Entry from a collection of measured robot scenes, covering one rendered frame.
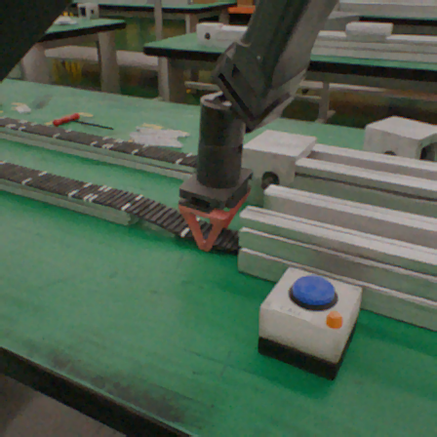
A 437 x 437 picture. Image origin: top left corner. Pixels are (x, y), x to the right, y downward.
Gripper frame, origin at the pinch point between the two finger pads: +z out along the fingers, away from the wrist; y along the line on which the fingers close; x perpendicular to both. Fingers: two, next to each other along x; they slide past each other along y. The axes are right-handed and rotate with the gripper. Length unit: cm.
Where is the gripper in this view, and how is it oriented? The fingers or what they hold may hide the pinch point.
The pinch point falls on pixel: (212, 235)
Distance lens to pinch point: 67.4
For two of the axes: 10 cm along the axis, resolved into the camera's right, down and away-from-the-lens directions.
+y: 4.1, -4.7, 7.8
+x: -9.1, -2.8, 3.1
